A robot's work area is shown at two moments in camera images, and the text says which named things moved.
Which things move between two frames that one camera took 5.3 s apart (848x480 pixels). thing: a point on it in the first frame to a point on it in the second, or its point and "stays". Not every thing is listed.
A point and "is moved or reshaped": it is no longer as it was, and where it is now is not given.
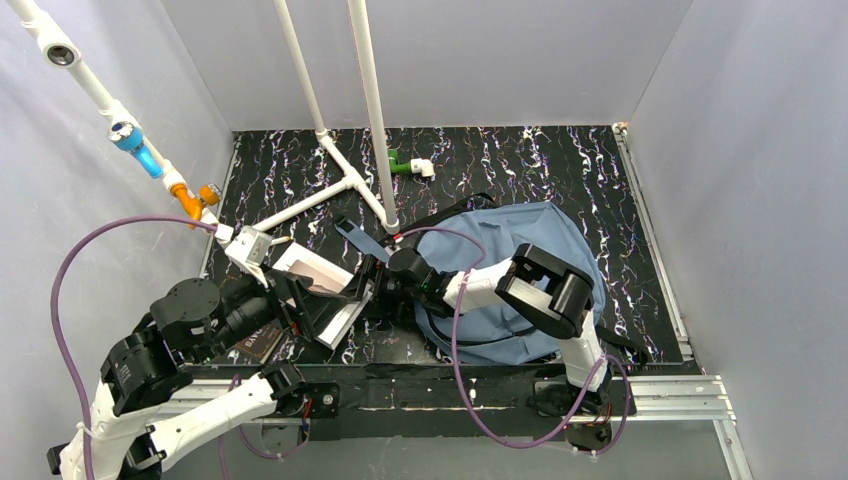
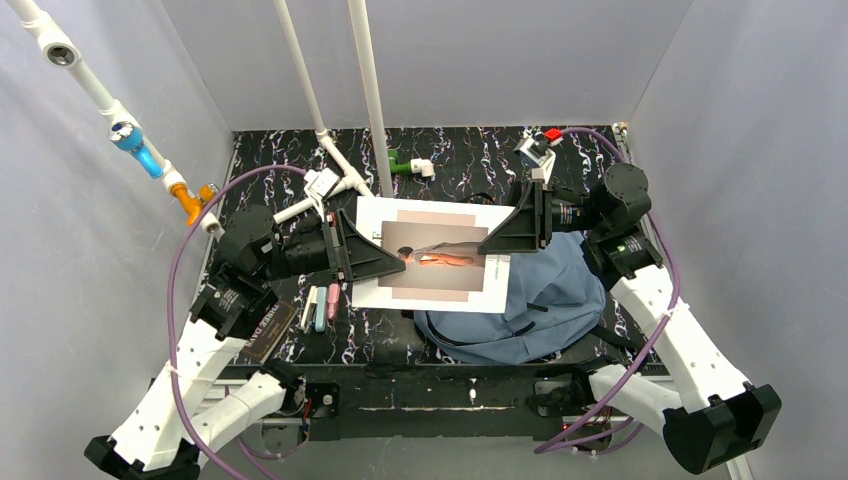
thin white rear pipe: [318, 125] stays
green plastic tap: [393, 161] stays
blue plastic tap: [130, 136] stays
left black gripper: [287, 302] to [334, 245]
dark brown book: [260, 344] stays
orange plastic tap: [208, 195] stays
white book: [300, 262] is moved or reshaped
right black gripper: [370, 287] to [542, 216]
